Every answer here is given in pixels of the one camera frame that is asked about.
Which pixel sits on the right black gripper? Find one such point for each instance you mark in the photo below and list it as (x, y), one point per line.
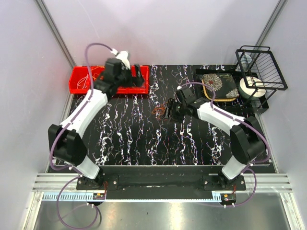
(171, 104)

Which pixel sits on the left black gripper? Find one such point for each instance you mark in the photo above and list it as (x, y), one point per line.
(138, 81)

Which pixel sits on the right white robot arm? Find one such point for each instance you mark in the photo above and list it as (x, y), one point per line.
(246, 137)

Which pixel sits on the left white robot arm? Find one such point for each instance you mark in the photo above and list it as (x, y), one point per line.
(66, 139)

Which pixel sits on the red storage bin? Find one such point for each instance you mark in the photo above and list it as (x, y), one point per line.
(95, 72)
(124, 90)
(78, 81)
(145, 86)

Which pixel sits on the floral square plate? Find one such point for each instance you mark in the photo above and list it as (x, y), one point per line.
(223, 85)

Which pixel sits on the white green bowl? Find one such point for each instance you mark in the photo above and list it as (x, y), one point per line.
(254, 89)

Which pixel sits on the glass cup in rack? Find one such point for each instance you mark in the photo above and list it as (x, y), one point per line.
(245, 62)

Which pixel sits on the black tray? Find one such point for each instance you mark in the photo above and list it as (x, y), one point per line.
(239, 106)

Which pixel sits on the black wire dish rack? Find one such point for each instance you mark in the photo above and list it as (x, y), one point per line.
(264, 67)

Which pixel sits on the aluminium frame rail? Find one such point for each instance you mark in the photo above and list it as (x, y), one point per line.
(52, 182)

